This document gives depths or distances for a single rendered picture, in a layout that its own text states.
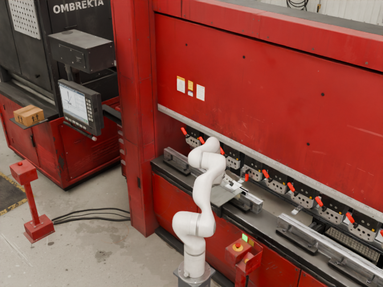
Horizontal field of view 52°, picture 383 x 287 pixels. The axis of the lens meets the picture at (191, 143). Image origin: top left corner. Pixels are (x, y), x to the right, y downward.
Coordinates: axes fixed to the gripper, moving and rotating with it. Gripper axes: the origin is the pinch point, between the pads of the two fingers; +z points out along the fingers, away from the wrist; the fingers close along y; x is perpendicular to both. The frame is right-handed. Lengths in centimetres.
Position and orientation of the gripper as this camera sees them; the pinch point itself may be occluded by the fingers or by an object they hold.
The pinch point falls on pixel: (228, 182)
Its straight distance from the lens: 296.7
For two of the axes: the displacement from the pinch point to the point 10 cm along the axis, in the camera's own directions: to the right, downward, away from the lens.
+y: -7.0, -3.8, 6.1
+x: -5.6, 8.2, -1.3
